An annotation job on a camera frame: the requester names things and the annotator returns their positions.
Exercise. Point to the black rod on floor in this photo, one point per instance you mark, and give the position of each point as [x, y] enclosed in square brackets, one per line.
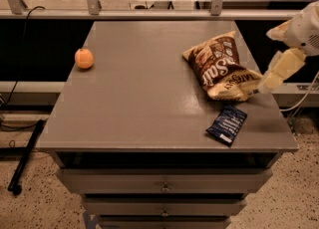
[14, 187]

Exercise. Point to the blue rxbar wrapper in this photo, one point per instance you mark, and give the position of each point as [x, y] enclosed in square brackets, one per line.
[227, 125]

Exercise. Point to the grey drawer cabinet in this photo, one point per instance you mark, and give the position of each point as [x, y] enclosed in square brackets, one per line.
[130, 134]

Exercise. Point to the brown sea salt chip bag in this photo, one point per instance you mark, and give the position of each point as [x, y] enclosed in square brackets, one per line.
[216, 64]

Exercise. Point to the orange fruit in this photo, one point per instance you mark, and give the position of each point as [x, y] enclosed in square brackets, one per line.
[84, 59]

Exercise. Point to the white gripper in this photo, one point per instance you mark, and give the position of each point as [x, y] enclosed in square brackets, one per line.
[304, 32]

